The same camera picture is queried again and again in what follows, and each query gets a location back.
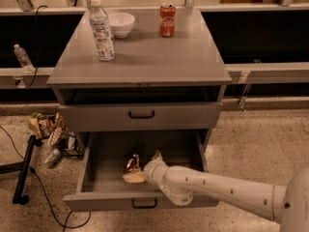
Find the crushed green bottle on floor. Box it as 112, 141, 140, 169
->
43, 149, 62, 168

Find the pile of snack bags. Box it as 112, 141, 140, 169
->
29, 112, 84, 157

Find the grey drawer cabinet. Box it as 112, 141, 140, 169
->
47, 9, 231, 106

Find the black stand leg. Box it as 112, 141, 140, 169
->
0, 135, 37, 205

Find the white ceramic bowl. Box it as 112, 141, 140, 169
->
109, 13, 135, 39

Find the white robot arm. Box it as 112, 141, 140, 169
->
123, 152, 309, 232

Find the clear plastic water bottle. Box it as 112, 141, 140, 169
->
89, 0, 115, 61

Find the black floor cable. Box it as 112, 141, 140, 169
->
0, 125, 93, 232

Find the small water bottle on ledge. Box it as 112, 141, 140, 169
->
14, 44, 35, 74

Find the black drawer handle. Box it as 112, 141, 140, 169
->
131, 198, 157, 210
128, 110, 155, 120

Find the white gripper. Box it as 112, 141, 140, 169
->
123, 150, 169, 187

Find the open grey bottom drawer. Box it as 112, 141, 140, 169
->
64, 130, 208, 212

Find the closed grey middle drawer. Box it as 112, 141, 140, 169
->
60, 102, 222, 132

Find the black drawer handle bottom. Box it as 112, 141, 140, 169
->
131, 198, 157, 210

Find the red cola can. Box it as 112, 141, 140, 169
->
159, 3, 176, 37

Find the orange soda can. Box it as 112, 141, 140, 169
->
126, 154, 140, 173

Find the black drawer handle middle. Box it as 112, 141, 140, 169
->
128, 110, 155, 120

